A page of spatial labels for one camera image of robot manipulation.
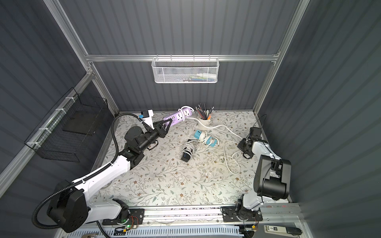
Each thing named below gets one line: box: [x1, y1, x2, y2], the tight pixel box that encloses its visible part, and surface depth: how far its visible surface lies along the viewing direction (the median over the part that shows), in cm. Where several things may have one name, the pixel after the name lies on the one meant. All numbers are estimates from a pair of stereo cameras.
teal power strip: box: [193, 129, 218, 148], surface depth 99 cm
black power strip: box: [181, 138, 194, 163], surface depth 93 cm
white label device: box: [263, 225, 303, 238], surface depth 68 cm
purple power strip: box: [163, 107, 192, 125], surface depth 77 cm
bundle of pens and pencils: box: [194, 103, 215, 120], surface depth 107 cm
